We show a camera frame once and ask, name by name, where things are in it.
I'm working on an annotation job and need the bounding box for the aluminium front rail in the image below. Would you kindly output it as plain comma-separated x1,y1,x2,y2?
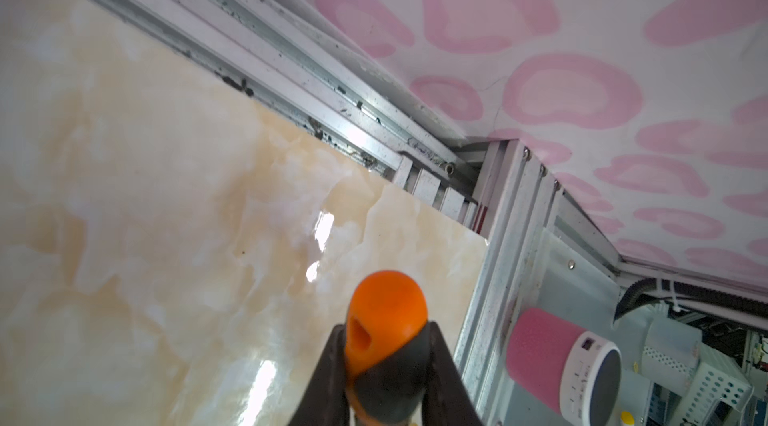
454,140,620,425

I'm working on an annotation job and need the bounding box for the pink tape roll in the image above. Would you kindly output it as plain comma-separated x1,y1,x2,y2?
505,308,622,426

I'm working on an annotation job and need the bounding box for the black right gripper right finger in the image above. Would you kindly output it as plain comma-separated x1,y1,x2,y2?
421,321,482,426

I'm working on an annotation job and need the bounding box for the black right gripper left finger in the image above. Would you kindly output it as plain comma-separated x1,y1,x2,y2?
288,325,350,426

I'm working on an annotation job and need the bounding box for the orange black screwdriver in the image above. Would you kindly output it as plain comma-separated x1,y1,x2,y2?
344,270,431,425

